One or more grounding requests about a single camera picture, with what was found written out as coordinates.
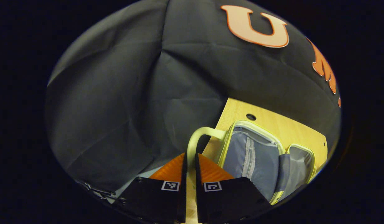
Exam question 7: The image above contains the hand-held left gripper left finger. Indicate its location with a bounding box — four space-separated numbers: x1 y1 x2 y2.
114 152 187 224

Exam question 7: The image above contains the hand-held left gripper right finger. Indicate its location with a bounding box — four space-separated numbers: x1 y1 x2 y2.
195 152 272 224

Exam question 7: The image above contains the pale yellow suitcase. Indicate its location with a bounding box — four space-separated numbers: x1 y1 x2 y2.
186 120 317 206

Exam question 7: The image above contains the black backdrop cloth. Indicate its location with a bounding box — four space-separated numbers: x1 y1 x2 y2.
45 0 342 199

